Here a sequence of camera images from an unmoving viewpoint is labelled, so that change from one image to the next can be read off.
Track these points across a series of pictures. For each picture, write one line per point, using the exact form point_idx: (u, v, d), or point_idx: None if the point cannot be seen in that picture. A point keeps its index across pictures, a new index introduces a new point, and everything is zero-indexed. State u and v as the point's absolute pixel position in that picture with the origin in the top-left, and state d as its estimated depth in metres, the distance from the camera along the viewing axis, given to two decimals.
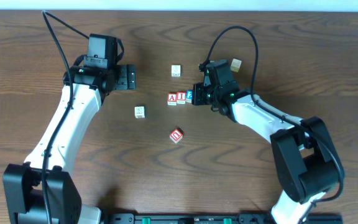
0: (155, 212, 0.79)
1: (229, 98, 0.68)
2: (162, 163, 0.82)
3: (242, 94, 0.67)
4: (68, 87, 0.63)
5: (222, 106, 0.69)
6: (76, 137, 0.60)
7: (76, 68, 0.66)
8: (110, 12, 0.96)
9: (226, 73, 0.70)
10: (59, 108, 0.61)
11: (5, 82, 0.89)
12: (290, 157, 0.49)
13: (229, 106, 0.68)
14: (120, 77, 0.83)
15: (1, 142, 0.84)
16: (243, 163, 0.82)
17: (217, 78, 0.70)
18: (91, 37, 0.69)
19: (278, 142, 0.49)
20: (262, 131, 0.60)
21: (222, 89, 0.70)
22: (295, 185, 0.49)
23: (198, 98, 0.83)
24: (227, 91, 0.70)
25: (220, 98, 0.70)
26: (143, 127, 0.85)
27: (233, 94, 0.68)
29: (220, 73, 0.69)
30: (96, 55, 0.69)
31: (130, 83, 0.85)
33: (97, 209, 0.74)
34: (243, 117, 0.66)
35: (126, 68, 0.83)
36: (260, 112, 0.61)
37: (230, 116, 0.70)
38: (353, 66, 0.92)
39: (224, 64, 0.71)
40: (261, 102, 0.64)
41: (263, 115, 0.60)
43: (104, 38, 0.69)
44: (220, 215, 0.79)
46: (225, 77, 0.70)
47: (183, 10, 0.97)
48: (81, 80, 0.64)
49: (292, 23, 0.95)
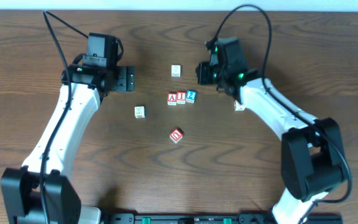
0: (155, 212, 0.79)
1: (237, 81, 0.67)
2: (162, 163, 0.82)
3: (251, 77, 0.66)
4: (66, 87, 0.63)
5: (229, 86, 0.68)
6: (75, 139, 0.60)
7: (75, 66, 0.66)
8: (110, 12, 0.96)
9: (235, 52, 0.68)
10: (58, 109, 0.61)
11: (4, 82, 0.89)
12: (299, 157, 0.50)
13: (237, 88, 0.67)
14: (120, 78, 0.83)
15: (1, 142, 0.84)
16: (243, 163, 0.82)
17: (225, 57, 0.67)
18: (90, 37, 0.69)
19: (289, 142, 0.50)
20: (271, 121, 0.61)
21: (230, 69, 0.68)
22: (299, 185, 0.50)
23: (204, 78, 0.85)
24: (235, 71, 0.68)
25: (228, 79, 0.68)
26: (143, 127, 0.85)
27: (242, 76, 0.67)
29: (229, 53, 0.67)
30: (95, 54, 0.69)
31: (130, 84, 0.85)
33: (97, 209, 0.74)
34: (251, 102, 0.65)
35: (126, 70, 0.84)
36: (271, 104, 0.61)
37: (235, 98, 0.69)
38: (353, 66, 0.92)
39: (234, 42, 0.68)
40: (272, 91, 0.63)
41: (275, 108, 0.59)
43: (104, 37, 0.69)
44: (220, 215, 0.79)
46: (235, 56, 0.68)
47: (183, 10, 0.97)
48: (79, 79, 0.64)
49: (292, 22, 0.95)
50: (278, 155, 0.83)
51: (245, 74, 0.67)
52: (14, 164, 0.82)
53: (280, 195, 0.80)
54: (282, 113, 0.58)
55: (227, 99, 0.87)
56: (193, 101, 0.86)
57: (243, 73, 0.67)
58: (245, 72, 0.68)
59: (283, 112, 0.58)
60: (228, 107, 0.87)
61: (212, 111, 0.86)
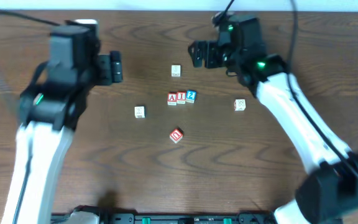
0: (155, 212, 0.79)
1: (253, 66, 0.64)
2: (162, 163, 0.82)
3: (270, 65, 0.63)
4: (23, 138, 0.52)
5: (245, 74, 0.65)
6: (52, 175, 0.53)
7: (35, 91, 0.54)
8: (110, 12, 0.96)
9: (253, 31, 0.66)
10: (19, 168, 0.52)
11: (5, 81, 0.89)
12: (326, 195, 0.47)
13: (253, 74, 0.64)
14: (102, 70, 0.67)
15: (1, 142, 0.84)
16: (243, 163, 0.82)
17: (242, 36, 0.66)
18: (52, 38, 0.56)
19: (319, 178, 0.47)
20: (294, 130, 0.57)
21: (247, 51, 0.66)
22: (318, 217, 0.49)
23: (211, 60, 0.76)
24: (253, 55, 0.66)
25: (243, 63, 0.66)
26: (143, 127, 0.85)
27: (260, 60, 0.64)
29: (246, 31, 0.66)
30: (60, 64, 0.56)
31: (116, 75, 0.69)
33: (94, 218, 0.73)
34: (271, 102, 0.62)
35: (109, 57, 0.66)
36: (299, 117, 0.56)
37: (252, 87, 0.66)
38: (353, 66, 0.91)
39: (252, 22, 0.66)
40: (299, 97, 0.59)
41: (304, 126, 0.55)
43: (70, 37, 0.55)
44: (220, 215, 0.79)
46: (252, 36, 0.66)
47: (183, 10, 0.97)
48: (40, 111, 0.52)
49: (292, 23, 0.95)
50: (279, 155, 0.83)
51: (264, 58, 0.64)
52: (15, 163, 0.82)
53: (280, 195, 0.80)
54: (311, 137, 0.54)
55: (228, 99, 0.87)
56: (193, 101, 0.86)
57: (260, 58, 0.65)
58: (263, 56, 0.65)
59: (313, 135, 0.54)
60: (228, 107, 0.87)
61: (212, 111, 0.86)
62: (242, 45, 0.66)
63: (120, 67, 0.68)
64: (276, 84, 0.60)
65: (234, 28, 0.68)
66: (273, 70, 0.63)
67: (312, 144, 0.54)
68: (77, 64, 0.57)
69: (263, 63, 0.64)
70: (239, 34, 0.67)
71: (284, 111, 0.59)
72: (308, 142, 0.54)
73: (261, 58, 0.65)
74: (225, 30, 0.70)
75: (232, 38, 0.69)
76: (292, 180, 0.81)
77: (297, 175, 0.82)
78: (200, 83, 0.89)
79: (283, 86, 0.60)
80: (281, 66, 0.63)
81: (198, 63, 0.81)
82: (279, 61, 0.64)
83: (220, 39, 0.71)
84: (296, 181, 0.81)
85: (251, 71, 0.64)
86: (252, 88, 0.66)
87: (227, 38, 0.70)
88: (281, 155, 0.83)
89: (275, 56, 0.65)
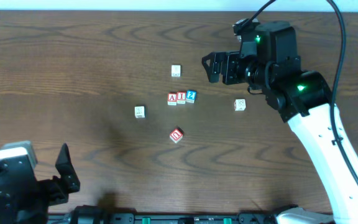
0: (155, 212, 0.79)
1: (289, 86, 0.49)
2: (162, 163, 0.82)
3: (311, 88, 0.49)
4: None
5: (278, 95, 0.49)
6: None
7: None
8: (110, 12, 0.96)
9: (288, 42, 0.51)
10: None
11: (4, 81, 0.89)
12: None
13: (289, 98, 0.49)
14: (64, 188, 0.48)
15: (1, 142, 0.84)
16: (243, 163, 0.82)
17: (272, 50, 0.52)
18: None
19: None
20: (330, 177, 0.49)
21: (279, 66, 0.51)
22: None
23: (230, 76, 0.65)
24: (285, 73, 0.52)
25: (275, 83, 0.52)
26: (143, 127, 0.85)
27: (297, 81, 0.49)
29: (278, 45, 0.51)
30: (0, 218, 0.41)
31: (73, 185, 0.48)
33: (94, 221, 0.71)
34: (304, 138, 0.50)
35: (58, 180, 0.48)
36: (340, 168, 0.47)
37: (281, 110, 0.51)
38: (352, 66, 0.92)
39: (286, 30, 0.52)
40: (342, 138, 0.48)
41: (345, 181, 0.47)
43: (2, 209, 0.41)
44: (220, 215, 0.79)
46: (287, 46, 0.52)
47: (182, 10, 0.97)
48: None
49: (292, 23, 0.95)
50: (279, 155, 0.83)
51: (303, 78, 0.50)
52: None
53: (280, 195, 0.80)
54: (352, 193, 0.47)
55: (228, 99, 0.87)
56: (193, 101, 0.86)
57: (297, 76, 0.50)
58: (299, 75, 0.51)
59: (355, 191, 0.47)
60: (228, 107, 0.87)
61: (212, 111, 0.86)
62: (272, 59, 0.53)
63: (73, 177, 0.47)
64: (318, 123, 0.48)
65: (262, 38, 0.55)
66: (313, 94, 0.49)
67: (352, 203, 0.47)
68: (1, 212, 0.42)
69: (304, 86, 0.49)
70: (270, 46, 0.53)
71: (324, 157, 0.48)
72: (347, 199, 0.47)
73: (300, 79, 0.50)
74: (249, 40, 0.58)
75: (258, 51, 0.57)
76: (292, 180, 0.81)
77: (297, 176, 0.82)
78: (200, 83, 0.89)
79: (325, 126, 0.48)
80: (324, 91, 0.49)
81: (215, 79, 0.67)
82: (322, 83, 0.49)
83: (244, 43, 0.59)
84: (296, 181, 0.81)
85: (285, 92, 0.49)
86: (285, 112, 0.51)
87: (251, 49, 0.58)
88: (281, 155, 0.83)
89: (313, 74, 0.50)
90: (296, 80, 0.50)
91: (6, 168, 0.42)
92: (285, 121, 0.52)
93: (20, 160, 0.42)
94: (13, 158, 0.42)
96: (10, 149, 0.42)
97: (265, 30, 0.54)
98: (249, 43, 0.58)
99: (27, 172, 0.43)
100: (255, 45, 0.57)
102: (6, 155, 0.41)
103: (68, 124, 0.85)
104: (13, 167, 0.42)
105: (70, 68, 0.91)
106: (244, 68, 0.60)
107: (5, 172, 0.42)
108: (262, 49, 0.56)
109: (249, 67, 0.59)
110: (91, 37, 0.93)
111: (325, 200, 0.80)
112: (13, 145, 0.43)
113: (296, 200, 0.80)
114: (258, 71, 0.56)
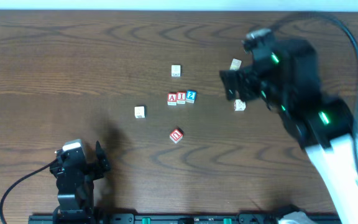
0: (155, 212, 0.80)
1: (311, 114, 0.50)
2: (162, 163, 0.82)
3: (339, 117, 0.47)
4: None
5: (300, 125, 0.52)
6: None
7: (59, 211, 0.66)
8: (110, 12, 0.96)
9: (306, 66, 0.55)
10: None
11: (4, 81, 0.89)
12: None
13: (310, 126, 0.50)
14: (98, 168, 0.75)
15: (0, 142, 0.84)
16: (243, 163, 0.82)
17: (293, 72, 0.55)
18: (60, 189, 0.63)
19: None
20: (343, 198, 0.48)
21: (300, 91, 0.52)
22: None
23: (247, 91, 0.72)
24: (306, 98, 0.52)
25: (294, 107, 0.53)
26: (143, 127, 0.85)
27: (321, 109, 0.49)
29: (299, 68, 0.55)
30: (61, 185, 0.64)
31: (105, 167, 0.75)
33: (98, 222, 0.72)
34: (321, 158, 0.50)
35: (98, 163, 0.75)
36: (354, 191, 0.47)
37: (307, 140, 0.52)
38: (352, 66, 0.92)
39: (305, 53, 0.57)
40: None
41: None
43: (66, 182, 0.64)
44: (220, 215, 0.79)
46: (308, 71, 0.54)
47: (183, 10, 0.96)
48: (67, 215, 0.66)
49: (292, 23, 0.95)
50: (279, 155, 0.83)
51: (327, 107, 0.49)
52: (15, 163, 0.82)
53: (280, 195, 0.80)
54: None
55: (228, 99, 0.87)
56: (193, 101, 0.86)
57: (319, 102, 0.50)
58: (321, 102, 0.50)
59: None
60: (228, 107, 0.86)
61: (212, 111, 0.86)
62: (289, 79, 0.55)
63: (107, 160, 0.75)
64: (336, 147, 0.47)
65: (279, 59, 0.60)
66: (342, 123, 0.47)
67: None
68: (65, 183, 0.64)
69: (327, 117, 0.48)
70: (287, 67, 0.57)
71: (337, 178, 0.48)
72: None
73: (324, 108, 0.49)
74: (264, 57, 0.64)
75: (273, 68, 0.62)
76: (292, 180, 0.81)
77: (296, 175, 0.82)
78: (200, 83, 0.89)
79: (346, 159, 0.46)
80: (348, 119, 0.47)
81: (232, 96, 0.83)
82: (347, 112, 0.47)
83: (258, 58, 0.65)
84: (296, 182, 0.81)
85: (306, 119, 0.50)
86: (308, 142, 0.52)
87: (265, 64, 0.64)
88: (281, 155, 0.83)
89: (337, 102, 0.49)
90: (320, 111, 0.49)
91: (69, 156, 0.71)
92: (311, 151, 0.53)
93: (77, 150, 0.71)
94: (72, 149, 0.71)
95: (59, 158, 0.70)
96: (70, 143, 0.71)
97: (285, 51, 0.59)
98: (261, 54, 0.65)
99: (81, 158, 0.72)
100: (271, 61, 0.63)
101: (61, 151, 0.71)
102: (68, 148, 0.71)
103: (68, 124, 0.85)
104: (73, 155, 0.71)
105: (70, 67, 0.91)
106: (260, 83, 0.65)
107: (68, 158, 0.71)
108: (276, 67, 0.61)
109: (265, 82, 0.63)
110: (91, 37, 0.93)
111: (325, 200, 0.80)
112: (71, 142, 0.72)
113: (296, 200, 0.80)
114: (274, 89, 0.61)
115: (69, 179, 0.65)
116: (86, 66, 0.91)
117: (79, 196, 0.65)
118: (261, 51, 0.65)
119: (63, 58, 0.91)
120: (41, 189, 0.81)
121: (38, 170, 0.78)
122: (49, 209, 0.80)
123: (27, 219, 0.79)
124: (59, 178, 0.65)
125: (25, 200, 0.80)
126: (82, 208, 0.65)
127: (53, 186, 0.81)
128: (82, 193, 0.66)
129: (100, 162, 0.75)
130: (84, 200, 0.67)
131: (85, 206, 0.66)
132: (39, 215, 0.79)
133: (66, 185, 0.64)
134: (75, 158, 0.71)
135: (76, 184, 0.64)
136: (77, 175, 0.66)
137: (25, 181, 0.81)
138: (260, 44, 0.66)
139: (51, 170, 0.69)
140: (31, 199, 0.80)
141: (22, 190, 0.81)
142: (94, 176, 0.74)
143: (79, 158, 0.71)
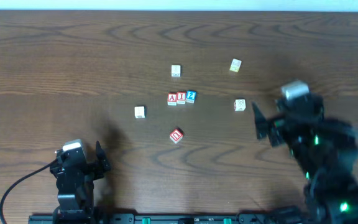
0: (155, 213, 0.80)
1: (330, 196, 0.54)
2: (162, 163, 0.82)
3: (354, 210, 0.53)
4: None
5: (319, 205, 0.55)
6: None
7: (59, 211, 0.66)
8: (110, 12, 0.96)
9: (344, 164, 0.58)
10: None
11: (4, 81, 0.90)
12: None
13: (329, 213, 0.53)
14: (98, 168, 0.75)
15: (0, 142, 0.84)
16: (243, 163, 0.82)
17: (334, 162, 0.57)
18: (60, 190, 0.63)
19: None
20: None
21: (330, 177, 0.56)
22: None
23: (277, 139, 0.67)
24: (332, 184, 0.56)
25: (321, 190, 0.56)
26: (143, 127, 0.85)
27: (340, 196, 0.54)
29: (339, 158, 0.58)
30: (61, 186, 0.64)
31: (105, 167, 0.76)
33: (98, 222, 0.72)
34: None
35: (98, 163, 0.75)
36: None
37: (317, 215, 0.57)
38: (352, 66, 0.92)
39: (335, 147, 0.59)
40: None
41: None
43: (66, 182, 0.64)
44: (220, 215, 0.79)
46: (344, 168, 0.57)
47: (183, 10, 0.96)
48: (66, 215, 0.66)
49: (292, 23, 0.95)
50: (279, 155, 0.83)
51: (351, 197, 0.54)
52: (15, 164, 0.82)
53: (280, 195, 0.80)
54: None
55: (228, 99, 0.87)
56: (193, 101, 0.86)
57: (344, 188, 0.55)
58: (350, 189, 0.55)
59: None
60: (228, 107, 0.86)
61: (212, 111, 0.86)
62: (325, 165, 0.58)
63: (107, 160, 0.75)
64: None
65: (320, 139, 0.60)
66: (353, 215, 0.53)
67: None
68: (65, 183, 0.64)
69: (347, 205, 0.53)
70: (330, 158, 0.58)
71: None
72: None
73: (350, 198, 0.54)
74: (300, 118, 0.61)
75: (307, 139, 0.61)
76: (292, 180, 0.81)
77: (296, 175, 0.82)
78: (200, 83, 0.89)
79: None
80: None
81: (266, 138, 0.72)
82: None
83: (293, 114, 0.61)
84: (296, 182, 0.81)
85: (325, 200, 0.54)
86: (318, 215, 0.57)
87: (297, 124, 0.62)
88: (281, 155, 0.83)
89: (355, 188, 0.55)
90: (335, 195, 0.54)
91: (69, 156, 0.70)
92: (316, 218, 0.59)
93: (77, 150, 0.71)
94: (72, 149, 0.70)
95: (59, 158, 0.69)
96: (70, 143, 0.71)
97: (331, 140, 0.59)
98: (301, 112, 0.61)
99: (81, 158, 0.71)
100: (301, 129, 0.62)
101: (61, 151, 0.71)
102: (68, 148, 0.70)
103: (68, 125, 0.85)
104: (73, 155, 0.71)
105: (70, 67, 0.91)
106: (289, 141, 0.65)
107: (68, 158, 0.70)
108: (314, 140, 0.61)
109: (299, 140, 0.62)
110: (91, 37, 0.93)
111: None
112: (71, 142, 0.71)
113: (297, 200, 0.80)
114: (296, 152, 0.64)
115: (69, 179, 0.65)
116: (86, 66, 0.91)
117: (79, 196, 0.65)
118: (304, 111, 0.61)
119: (63, 58, 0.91)
120: (41, 190, 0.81)
121: (36, 172, 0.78)
122: (49, 209, 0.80)
123: (27, 219, 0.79)
124: (60, 178, 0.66)
125: (25, 200, 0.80)
126: (82, 208, 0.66)
127: (53, 186, 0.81)
128: (82, 194, 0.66)
129: (100, 162, 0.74)
130: (84, 200, 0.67)
131: (85, 206, 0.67)
132: (39, 215, 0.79)
133: (66, 185, 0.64)
134: (75, 158, 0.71)
135: (76, 184, 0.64)
136: (78, 175, 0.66)
137: (25, 181, 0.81)
138: (304, 102, 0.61)
139: (51, 170, 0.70)
140: (31, 199, 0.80)
141: (22, 190, 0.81)
142: (94, 176, 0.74)
143: (79, 158, 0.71)
